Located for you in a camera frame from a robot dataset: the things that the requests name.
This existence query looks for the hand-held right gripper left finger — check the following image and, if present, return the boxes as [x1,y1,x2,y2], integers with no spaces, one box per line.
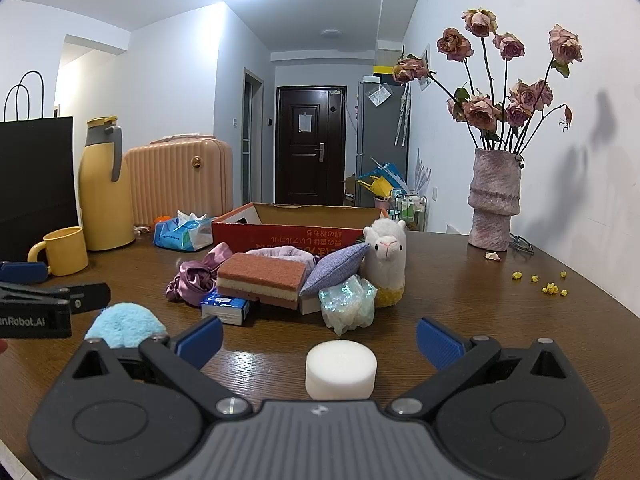
[65,316,253,421]

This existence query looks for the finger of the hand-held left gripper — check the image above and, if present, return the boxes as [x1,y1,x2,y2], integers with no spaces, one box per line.
[0,261,50,284]
[0,282,112,313]

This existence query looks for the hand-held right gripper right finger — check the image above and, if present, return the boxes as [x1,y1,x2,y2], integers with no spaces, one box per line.
[386,316,576,418]

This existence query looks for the small blue tissue packet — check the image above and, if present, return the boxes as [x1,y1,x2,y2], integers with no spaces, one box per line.
[201,292,250,326]

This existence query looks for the pink layered sponge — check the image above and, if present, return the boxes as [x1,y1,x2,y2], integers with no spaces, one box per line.
[216,253,307,309]

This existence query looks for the clear plastic bag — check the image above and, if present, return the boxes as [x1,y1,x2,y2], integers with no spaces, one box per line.
[366,82,392,107]
[320,275,378,337]

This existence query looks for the white round foam sponge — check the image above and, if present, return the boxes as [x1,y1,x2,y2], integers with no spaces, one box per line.
[306,339,377,402]

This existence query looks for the red and orange cardboard box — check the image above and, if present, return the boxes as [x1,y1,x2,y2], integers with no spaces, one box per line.
[211,202,391,261]

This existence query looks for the blue soft tissue pack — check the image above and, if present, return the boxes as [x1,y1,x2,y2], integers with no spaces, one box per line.
[152,211,216,252]

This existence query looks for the yellow mug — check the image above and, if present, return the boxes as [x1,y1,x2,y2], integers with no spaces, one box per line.
[27,226,89,277]

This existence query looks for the light blue fluffy ball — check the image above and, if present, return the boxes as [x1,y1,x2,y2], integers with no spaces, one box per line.
[84,302,168,350]

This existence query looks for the purple satin scrunchie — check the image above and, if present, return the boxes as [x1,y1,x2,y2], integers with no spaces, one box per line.
[166,242,236,307]

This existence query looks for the black paper shopping bag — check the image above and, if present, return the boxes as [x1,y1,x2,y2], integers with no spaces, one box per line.
[0,71,81,263]

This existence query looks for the white alpaca plush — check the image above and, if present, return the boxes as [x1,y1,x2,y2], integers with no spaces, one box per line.
[362,218,407,308]

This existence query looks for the yellow thermos jug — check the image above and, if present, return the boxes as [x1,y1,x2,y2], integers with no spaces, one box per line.
[78,116,136,252]

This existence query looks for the white foam block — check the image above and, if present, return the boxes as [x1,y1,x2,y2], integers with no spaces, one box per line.
[300,290,326,316]

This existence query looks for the scattered yellow flower buds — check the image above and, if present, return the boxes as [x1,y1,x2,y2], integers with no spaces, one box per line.
[511,270,571,296]

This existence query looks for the pink ribbed suitcase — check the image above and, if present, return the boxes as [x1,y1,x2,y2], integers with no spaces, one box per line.
[123,135,234,226]

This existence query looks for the pink textured vase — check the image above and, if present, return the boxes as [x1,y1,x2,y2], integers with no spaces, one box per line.
[467,148,526,251]

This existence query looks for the dark brown entrance door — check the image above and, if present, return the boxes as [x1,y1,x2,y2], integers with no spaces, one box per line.
[276,85,347,207]

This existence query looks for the grey framed side door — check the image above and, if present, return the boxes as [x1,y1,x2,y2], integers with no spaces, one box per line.
[241,67,265,206]

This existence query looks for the grey refrigerator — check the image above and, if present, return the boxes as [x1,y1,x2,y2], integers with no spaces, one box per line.
[356,77,407,206]

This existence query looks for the white folded umbrella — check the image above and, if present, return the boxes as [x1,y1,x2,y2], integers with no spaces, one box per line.
[394,82,412,148]

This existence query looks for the bunch of dried roses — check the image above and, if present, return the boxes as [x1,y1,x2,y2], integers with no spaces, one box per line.
[391,7,585,156]

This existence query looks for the metal wire cart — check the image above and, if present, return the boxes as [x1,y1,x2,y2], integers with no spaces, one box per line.
[387,189,427,231]

